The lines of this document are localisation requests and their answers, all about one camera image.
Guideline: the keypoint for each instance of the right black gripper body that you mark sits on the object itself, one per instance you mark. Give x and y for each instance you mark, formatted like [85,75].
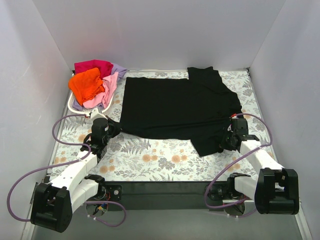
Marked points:
[227,141]

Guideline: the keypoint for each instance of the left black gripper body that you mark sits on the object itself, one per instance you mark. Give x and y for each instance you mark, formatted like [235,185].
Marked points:
[113,126]

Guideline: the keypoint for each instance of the black t shirt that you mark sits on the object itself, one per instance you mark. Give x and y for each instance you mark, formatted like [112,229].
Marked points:
[197,108]

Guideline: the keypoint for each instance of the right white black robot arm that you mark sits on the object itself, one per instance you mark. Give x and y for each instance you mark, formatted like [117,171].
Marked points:
[276,190]

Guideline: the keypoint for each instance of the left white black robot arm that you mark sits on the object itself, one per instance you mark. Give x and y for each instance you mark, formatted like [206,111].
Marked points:
[55,202]

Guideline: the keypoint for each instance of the white plastic laundry basket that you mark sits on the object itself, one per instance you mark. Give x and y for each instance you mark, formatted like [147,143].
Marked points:
[75,108]

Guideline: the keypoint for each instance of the floral patterned table mat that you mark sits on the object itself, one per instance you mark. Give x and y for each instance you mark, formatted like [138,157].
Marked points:
[130,158]

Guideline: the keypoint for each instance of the pink t shirt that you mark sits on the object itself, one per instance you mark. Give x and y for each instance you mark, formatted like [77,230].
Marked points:
[105,97]

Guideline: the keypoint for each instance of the orange t shirt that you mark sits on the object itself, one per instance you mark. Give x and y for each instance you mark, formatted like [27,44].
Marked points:
[86,85]

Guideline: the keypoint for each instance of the lavender t shirt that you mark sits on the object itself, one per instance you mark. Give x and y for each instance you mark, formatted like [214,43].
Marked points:
[120,70]

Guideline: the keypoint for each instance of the magenta t shirt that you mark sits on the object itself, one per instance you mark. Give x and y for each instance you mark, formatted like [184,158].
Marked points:
[105,67]

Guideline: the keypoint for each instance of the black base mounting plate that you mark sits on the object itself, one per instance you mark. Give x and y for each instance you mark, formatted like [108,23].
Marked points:
[168,195]

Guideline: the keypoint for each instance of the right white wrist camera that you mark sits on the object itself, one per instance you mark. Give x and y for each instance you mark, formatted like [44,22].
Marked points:
[233,123]

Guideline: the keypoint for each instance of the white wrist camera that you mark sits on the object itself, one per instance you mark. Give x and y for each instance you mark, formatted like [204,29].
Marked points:
[94,114]
[233,123]

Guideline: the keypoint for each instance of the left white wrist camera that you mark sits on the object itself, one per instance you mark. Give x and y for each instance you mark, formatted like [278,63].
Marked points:
[94,114]

